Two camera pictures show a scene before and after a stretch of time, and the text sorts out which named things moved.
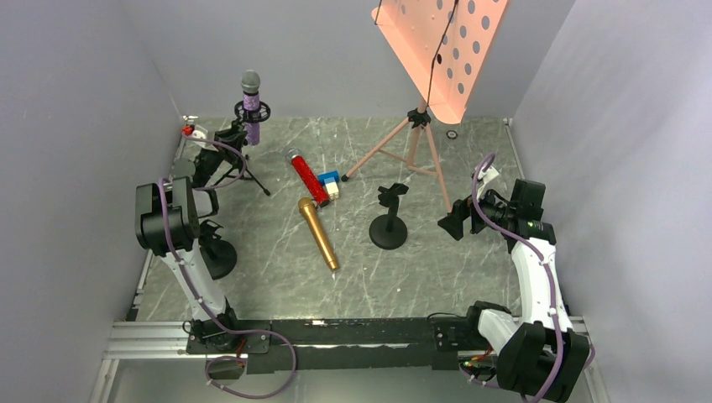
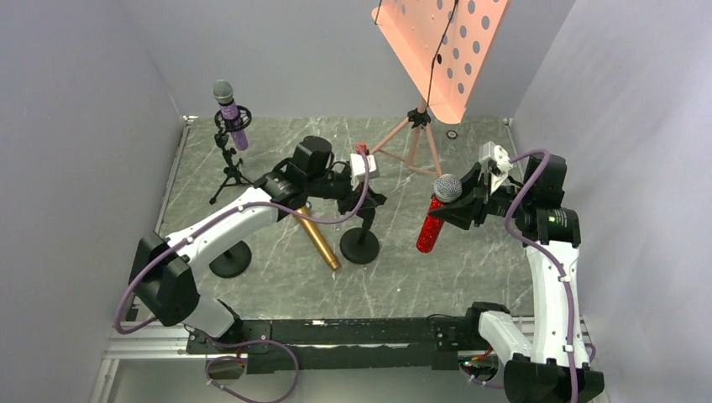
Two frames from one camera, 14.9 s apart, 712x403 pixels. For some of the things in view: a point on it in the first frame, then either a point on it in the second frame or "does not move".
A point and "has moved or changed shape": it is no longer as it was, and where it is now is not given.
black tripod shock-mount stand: (249, 116) has moved or changed shape
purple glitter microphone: (250, 82) -> (222, 91)
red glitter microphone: (316, 189) has moved or changed shape
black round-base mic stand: (390, 231) -> (356, 245)
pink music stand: (445, 45) does not move
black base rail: (279, 344) does not move
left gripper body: (223, 136) -> (359, 197)
